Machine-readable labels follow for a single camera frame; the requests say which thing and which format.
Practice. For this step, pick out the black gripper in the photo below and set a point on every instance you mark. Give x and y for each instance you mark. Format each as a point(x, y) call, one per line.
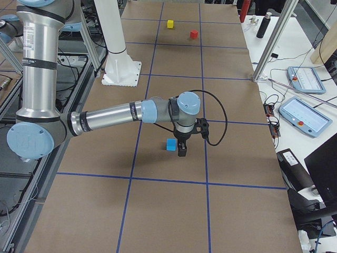
point(183, 137)

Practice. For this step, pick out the blue cube block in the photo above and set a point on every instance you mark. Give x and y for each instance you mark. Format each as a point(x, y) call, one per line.
point(171, 144)

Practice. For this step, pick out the red cube block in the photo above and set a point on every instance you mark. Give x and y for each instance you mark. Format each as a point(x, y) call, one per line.
point(194, 34)

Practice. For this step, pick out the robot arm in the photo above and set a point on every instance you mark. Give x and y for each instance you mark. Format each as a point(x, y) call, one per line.
point(40, 127)
point(11, 27)

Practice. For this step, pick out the orange black adapter box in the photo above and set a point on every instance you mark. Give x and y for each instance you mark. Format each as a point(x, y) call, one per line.
point(269, 109)

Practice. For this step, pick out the yellow cube block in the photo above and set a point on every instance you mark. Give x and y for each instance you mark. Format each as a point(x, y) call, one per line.
point(170, 24)

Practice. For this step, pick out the near teach pendant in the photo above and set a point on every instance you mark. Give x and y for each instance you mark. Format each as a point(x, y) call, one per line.
point(304, 117)

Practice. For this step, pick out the teach pendant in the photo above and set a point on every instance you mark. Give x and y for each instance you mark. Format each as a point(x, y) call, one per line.
point(304, 117)
point(305, 79)

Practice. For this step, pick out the far teach pendant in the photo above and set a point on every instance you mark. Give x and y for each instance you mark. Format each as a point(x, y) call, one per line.
point(305, 79)

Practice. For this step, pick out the black monitor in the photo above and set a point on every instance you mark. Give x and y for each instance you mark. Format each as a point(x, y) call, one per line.
point(321, 164)

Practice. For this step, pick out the black water bottle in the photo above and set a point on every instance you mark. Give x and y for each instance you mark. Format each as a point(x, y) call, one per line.
point(264, 24)

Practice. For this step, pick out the red fire extinguisher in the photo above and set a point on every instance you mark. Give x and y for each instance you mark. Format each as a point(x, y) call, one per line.
point(244, 10)

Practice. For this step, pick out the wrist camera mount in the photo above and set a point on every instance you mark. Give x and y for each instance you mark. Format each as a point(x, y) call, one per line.
point(202, 127)

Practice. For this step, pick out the white pedestal column base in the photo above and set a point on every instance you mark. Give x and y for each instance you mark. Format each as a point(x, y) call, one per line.
point(120, 69)

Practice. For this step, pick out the aluminium frame post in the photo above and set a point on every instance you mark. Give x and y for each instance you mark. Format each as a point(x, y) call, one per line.
point(277, 32)

